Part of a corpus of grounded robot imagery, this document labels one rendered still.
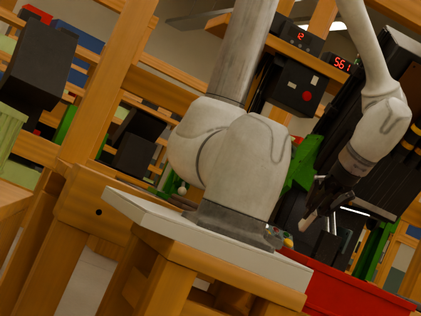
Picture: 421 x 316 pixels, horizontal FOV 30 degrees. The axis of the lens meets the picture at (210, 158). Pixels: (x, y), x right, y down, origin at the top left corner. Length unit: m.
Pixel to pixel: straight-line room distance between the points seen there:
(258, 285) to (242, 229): 0.13
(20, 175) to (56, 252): 7.28
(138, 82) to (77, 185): 0.80
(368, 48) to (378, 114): 0.17
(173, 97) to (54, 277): 0.95
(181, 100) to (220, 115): 0.93
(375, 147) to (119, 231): 0.68
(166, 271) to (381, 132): 0.68
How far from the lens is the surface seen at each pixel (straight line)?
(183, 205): 2.09
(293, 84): 2.68
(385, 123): 1.94
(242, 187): 1.66
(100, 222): 2.03
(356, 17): 1.91
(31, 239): 2.63
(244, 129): 1.69
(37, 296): 2.05
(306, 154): 2.42
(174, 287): 1.57
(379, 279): 7.60
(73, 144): 2.61
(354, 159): 1.99
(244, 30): 1.89
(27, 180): 9.31
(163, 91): 2.75
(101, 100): 2.62
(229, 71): 1.87
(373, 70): 2.07
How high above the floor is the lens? 0.94
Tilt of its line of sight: 3 degrees up
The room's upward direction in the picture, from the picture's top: 24 degrees clockwise
